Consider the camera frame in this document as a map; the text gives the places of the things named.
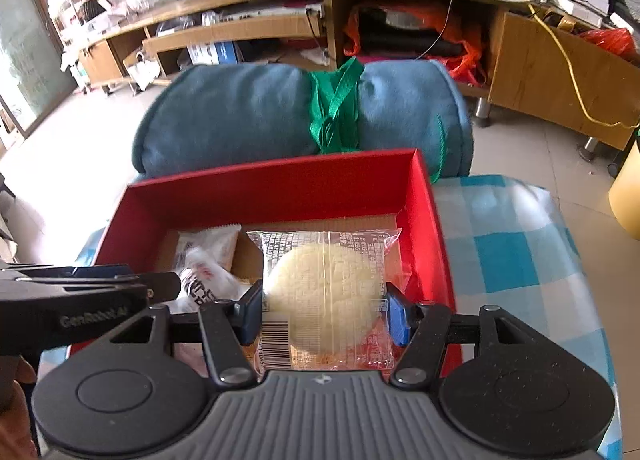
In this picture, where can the white silver snack packet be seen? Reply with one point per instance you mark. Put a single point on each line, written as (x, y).
(210, 251)

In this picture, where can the red cardboard box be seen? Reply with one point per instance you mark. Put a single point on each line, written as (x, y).
(386, 189)

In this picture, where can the blue checkered tablecloth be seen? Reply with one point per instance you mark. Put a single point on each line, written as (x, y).
(527, 385)

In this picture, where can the yellow trash bin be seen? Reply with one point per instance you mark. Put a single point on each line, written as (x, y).
(624, 194)

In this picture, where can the blue rolled blanket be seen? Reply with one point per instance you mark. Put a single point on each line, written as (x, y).
(211, 116)

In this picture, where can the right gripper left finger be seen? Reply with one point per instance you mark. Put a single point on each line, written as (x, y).
(226, 327)

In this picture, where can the wooden TV cabinet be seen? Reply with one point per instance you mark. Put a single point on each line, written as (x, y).
(548, 74)

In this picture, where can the orange plastic bag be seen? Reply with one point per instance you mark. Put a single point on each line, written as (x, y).
(431, 30)

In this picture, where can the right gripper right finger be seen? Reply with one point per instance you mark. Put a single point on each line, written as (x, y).
(421, 331)

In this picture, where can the round cake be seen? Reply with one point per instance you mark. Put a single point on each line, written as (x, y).
(324, 300)

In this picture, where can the person's left hand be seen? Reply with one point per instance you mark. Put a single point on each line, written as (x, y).
(16, 438)

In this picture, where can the silver foil snack pouch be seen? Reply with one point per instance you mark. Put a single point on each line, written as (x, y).
(204, 280)

